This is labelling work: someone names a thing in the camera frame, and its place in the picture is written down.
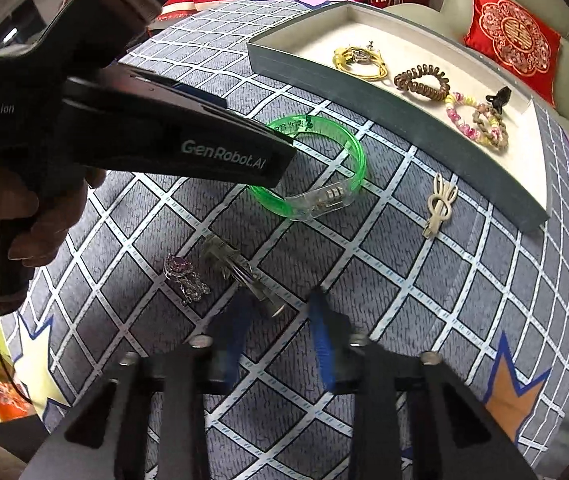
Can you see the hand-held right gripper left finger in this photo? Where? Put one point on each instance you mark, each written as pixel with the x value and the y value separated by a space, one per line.
pixel 234 330

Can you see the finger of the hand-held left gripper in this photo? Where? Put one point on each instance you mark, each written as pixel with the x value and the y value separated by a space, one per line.
pixel 184 91
pixel 189 145

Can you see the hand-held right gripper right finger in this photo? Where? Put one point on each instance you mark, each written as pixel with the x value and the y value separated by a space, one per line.
pixel 322 340

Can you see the silver long hair clip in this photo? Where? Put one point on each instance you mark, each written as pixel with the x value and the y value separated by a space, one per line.
pixel 234 265

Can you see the silver dangling brooch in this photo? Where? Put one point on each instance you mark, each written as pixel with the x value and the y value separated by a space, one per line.
pixel 179 266

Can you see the beige bow hair clip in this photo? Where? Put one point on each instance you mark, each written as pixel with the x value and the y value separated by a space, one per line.
pixel 439 205

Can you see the grey shallow tray box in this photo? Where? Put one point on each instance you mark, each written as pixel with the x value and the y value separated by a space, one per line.
pixel 389 105

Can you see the black claw hair clip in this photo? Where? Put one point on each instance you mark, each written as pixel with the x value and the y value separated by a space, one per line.
pixel 501 96

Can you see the person's left hand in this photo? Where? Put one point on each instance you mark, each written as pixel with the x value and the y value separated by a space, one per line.
pixel 59 185

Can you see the red embroidered cushion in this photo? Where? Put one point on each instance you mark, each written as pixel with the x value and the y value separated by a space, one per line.
pixel 514 35

